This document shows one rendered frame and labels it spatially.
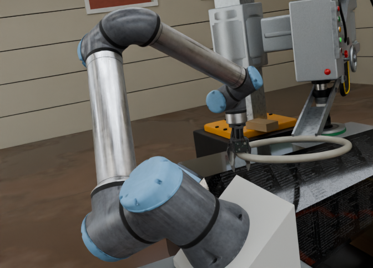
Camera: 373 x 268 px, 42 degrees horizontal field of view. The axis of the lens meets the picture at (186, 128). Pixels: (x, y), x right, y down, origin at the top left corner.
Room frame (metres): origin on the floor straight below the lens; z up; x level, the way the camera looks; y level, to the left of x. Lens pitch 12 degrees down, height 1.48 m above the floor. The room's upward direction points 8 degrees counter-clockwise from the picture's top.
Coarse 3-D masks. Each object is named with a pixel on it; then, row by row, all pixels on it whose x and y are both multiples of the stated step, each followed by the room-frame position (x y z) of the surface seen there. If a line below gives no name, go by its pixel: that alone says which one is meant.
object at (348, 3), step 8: (344, 0) 2.92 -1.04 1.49; (352, 0) 3.04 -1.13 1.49; (344, 8) 2.85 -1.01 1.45; (352, 8) 3.09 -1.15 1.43; (344, 16) 2.82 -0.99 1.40; (344, 24) 2.60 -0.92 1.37; (344, 32) 2.65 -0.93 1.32; (344, 40) 2.69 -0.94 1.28; (344, 48) 2.68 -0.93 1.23; (344, 56) 2.67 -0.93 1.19; (344, 80) 2.70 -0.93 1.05
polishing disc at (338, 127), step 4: (332, 124) 2.59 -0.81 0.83; (336, 124) 2.58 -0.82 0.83; (340, 124) 2.57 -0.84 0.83; (332, 128) 2.51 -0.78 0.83; (336, 128) 2.50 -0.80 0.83; (340, 128) 2.48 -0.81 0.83; (344, 128) 2.50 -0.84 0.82; (324, 132) 2.46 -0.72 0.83; (328, 132) 2.46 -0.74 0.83; (332, 132) 2.46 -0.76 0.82; (336, 132) 2.46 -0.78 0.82
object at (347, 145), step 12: (252, 144) 2.15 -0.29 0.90; (264, 144) 2.20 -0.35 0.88; (348, 144) 1.88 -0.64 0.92; (240, 156) 1.92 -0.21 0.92; (252, 156) 1.86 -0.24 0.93; (264, 156) 1.82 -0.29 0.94; (276, 156) 1.79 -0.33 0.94; (288, 156) 1.77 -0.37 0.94; (300, 156) 1.76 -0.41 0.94; (312, 156) 1.76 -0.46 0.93; (324, 156) 1.76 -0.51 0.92
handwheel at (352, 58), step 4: (352, 44) 2.59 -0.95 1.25; (352, 48) 2.55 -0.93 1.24; (352, 52) 2.54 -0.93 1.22; (352, 56) 2.53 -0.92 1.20; (356, 56) 2.64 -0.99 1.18; (344, 60) 2.61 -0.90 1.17; (348, 60) 2.60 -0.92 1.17; (352, 60) 2.53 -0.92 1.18; (356, 60) 2.59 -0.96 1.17; (352, 64) 2.53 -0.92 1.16; (356, 64) 2.63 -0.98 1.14; (352, 68) 2.54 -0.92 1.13; (356, 68) 2.62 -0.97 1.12
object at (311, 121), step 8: (336, 80) 2.63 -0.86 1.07; (312, 88) 2.62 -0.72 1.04; (336, 88) 2.57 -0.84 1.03; (312, 96) 2.58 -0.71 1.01; (328, 104) 2.40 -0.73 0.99; (304, 112) 2.40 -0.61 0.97; (312, 112) 2.45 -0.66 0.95; (320, 112) 2.43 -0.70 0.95; (328, 112) 2.39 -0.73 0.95; (304, 120) 2.39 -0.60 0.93; (312, 120) 2.36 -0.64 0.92; (320, 120) 2.26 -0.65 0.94; (296, 128) 2.26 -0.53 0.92; (304, 128) 2.31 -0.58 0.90; (312, 128) 2.29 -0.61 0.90; (320, 128) 2.22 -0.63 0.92
